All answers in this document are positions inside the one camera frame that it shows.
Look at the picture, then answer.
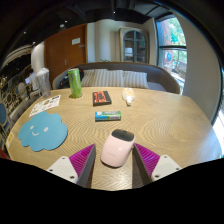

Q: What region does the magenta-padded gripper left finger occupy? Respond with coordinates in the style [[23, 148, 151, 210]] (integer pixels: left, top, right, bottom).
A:
[[45, 143, 97, 189]]

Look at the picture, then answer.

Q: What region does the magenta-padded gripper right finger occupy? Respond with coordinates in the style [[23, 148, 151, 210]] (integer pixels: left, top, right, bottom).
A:
[[132, 142, 183, 187]]

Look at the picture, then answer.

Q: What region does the pink computer mouse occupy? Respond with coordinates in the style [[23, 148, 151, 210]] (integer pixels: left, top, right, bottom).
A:
[[100, 128, 136, 169]]

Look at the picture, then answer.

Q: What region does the blue cloud-shaped mouse pad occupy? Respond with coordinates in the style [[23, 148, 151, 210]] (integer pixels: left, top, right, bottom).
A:
[[17, 111, 69, 153]]

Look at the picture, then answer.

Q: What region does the small green and blue box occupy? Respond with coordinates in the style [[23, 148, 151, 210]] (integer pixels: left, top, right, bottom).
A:
[[94, 110, 122, 123]]

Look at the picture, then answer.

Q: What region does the black and red box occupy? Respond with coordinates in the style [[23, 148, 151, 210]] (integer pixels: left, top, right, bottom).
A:
[[92, 90, 113, 107]]

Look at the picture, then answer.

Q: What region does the white sticker sheet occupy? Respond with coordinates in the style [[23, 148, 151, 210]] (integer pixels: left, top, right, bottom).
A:
[[28, 94, 62, 118]]

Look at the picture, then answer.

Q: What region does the white squeeze tube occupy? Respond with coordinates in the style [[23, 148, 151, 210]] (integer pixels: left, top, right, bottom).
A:
[[121, 87, 136, 107]]

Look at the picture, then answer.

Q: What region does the green drink can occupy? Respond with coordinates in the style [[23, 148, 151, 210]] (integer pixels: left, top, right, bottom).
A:
[[67, 67, 84, 99]]

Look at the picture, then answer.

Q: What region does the grey tufted chair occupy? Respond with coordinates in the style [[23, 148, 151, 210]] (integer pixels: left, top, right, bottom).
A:
[[9, 94, 36, 125]]

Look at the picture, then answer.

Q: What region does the black bag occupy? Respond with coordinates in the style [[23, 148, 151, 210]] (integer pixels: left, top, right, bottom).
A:
[[58, 68, 85, 90]]

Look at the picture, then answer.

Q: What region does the striped sofa cushion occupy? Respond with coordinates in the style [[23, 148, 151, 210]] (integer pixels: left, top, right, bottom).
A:
[[123, 70, 150, 90], [92, 68, 125, 88], [80, 69, 97, 88]]

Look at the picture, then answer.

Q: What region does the brown curved sofa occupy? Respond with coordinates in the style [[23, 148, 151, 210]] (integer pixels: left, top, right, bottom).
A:
[[51, 61, 181, 95]]

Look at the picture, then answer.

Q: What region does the clear plastic shaker bottle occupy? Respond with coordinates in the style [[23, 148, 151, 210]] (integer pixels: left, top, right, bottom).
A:
[[35, 67, 53, 99]]

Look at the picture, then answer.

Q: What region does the person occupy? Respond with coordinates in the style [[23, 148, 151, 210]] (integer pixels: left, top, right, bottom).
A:
[[24, 68, 38, 92]]

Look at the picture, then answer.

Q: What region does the brown wooden door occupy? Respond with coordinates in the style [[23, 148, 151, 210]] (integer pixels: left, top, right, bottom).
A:
[[44, 23, 89, 88]]

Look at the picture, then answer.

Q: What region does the glass-door cabinet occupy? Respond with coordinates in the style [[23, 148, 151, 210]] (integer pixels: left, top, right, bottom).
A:
[[118, 27, 150, 65]]

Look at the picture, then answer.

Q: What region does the black-framed window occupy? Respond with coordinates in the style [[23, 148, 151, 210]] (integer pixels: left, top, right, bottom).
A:
[[155, 14, 188, 85]]

